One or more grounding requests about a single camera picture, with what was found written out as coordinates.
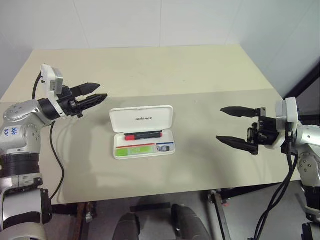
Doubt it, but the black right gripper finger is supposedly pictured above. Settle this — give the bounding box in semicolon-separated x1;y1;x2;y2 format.
219;106;261;119
216;135;260;156

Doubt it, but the black flat bar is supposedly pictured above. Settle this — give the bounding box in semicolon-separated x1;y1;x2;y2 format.
129;202;171;213

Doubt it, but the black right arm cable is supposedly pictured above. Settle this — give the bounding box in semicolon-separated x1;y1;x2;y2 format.
252;124;301;240

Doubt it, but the black marker with red caps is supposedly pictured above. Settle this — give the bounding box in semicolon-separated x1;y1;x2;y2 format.
124;131;164;141

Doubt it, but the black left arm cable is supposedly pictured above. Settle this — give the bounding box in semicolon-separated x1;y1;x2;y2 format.
32;71;66;201

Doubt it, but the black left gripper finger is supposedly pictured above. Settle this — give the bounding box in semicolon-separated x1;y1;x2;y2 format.
71;82;101;97
74;93;108;111

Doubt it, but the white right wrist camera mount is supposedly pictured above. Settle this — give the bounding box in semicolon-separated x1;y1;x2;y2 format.
271;96;300;151

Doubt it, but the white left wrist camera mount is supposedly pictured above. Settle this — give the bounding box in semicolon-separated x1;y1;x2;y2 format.
40;64;65;118

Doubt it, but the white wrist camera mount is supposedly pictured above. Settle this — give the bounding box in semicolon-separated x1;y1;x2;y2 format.
40;64;65;118
271;96;300;151

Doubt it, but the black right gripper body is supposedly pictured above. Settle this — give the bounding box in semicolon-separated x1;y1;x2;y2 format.
246;107;280;151

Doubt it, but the dark grey rounded shape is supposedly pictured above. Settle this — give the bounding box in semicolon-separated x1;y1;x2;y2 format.
117;212;141;240
171;203;211;240

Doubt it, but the green highlighter pen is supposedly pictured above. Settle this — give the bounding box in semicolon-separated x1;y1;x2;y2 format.
115;146;156;157

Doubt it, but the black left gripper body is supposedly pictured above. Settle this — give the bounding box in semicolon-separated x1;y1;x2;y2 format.
57;85;85;119

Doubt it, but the white hinged pencil case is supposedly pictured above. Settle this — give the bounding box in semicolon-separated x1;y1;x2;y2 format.
109;104;176;160

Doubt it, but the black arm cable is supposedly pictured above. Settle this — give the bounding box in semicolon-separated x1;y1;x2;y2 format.
32;71;66;201
252;124;301;240

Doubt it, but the black metal table leg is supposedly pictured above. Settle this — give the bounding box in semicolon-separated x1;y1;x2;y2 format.
206;189;233;240

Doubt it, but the brown table leg bracket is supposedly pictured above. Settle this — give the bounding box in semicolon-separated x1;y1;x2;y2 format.
76;201;98;240

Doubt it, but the black slanted frame bar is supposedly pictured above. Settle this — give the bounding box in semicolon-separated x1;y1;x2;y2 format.
282;62;320;101

